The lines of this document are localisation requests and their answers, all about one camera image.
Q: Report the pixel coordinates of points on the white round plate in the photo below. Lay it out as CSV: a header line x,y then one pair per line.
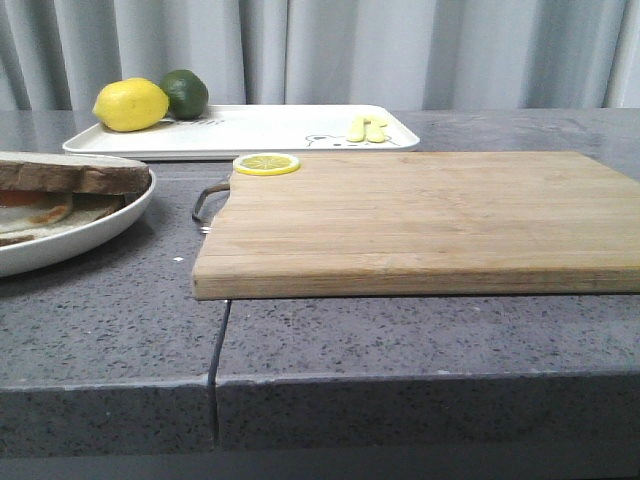
x,y
31,255

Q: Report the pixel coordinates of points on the white rectangular bear tray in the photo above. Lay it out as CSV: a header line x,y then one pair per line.
x,y
228,131

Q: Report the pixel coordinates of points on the lemon slice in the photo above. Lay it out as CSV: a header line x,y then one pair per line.
x,y
266,164

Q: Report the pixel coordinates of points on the yellow plastic fork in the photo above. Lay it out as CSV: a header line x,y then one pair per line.
x,y
356,132

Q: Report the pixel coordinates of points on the green lime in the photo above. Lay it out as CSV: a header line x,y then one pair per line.
x,y
187,93

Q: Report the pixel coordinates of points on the wooden cutting board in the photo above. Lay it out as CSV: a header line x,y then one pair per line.
x,y
422,223

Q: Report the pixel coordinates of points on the yellow lemon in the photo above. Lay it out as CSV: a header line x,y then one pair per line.
x,y
131,105

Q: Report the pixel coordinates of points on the fried egg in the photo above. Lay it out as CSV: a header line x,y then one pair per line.
x,y
23,210

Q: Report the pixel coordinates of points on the grey pleated curtain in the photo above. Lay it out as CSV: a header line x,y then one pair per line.
x,y
403,55

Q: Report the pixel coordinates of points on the metal cutting board handle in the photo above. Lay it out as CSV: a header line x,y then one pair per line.
x,y
201,214

